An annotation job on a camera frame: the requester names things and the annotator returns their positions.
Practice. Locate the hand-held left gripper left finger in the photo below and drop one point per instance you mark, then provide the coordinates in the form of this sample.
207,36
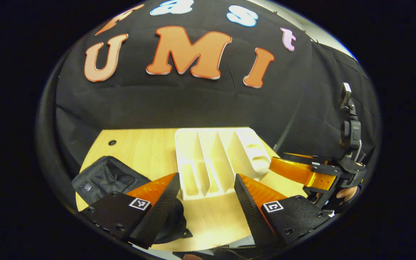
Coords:
161,213

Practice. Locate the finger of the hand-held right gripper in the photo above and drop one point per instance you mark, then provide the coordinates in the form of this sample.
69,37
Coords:
294,171
312,159

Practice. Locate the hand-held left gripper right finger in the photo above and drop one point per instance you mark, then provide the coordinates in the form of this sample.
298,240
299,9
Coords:
249,209

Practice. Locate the cream bookshelf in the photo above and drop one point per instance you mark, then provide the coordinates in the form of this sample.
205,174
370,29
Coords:
208,159

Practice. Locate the black schoolbag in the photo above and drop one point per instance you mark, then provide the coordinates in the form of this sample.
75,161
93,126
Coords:
107,177

